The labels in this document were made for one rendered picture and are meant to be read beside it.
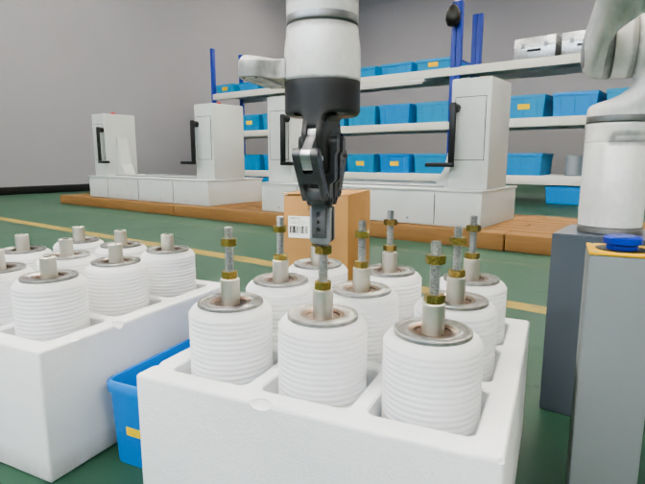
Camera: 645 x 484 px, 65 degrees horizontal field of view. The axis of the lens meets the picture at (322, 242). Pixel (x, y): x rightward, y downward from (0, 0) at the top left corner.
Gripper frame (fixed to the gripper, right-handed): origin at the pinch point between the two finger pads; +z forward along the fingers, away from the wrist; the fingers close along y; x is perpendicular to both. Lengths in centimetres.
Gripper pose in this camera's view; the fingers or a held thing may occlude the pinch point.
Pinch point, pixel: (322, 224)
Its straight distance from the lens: 52.0
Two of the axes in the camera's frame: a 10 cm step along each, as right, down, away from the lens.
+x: -9.7, -0.4, 2.5
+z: 0.0, 9.9, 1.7
